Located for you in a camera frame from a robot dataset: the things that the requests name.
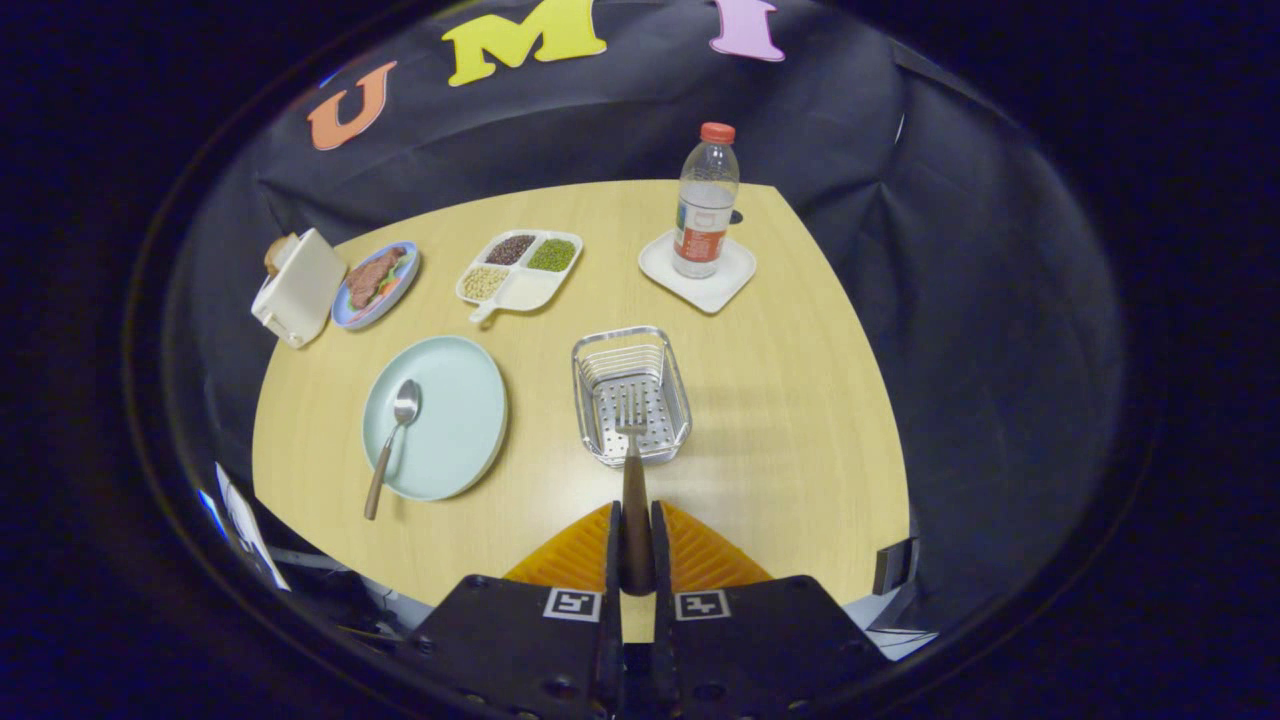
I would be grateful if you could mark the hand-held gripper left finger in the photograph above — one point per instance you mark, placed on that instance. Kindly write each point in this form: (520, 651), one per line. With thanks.
(613, 555)

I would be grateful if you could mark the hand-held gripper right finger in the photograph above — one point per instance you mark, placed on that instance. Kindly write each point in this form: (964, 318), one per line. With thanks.
(660, 555)

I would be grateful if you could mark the pale green round plate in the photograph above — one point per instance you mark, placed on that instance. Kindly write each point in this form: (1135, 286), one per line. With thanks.
(455, 420)

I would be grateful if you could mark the dark grey block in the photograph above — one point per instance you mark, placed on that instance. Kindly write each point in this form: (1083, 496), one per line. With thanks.
(895, 567)

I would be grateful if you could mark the white square coaster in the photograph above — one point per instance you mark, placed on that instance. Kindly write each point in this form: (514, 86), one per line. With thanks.
(715, 293)

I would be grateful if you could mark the white divided tray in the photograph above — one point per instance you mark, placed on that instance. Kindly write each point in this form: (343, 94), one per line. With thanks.
(530, 292)

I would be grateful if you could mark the yellow beans heap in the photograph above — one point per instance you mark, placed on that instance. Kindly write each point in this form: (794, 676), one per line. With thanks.
(485, 282)

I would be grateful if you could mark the green beans heap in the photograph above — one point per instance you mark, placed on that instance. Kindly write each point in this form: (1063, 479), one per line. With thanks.
(552, 255)

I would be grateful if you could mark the dark red beans heap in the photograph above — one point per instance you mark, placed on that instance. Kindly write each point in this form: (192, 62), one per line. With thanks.
(511, 249)

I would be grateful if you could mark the clear plastic bottle red cap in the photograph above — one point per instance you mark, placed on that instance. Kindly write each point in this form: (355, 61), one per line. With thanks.
(705, 215)

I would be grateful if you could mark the blue round plate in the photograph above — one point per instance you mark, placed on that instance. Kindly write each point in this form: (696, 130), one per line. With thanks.
(400, 285)

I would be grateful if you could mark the brown meat slice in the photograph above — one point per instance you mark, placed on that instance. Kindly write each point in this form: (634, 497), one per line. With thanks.
(370, 278)

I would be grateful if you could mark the white toaster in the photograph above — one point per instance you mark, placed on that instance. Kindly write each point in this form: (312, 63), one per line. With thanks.
(305, 285)

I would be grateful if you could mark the brown bread slice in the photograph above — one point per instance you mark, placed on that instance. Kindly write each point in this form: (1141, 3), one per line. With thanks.
(280, 255)

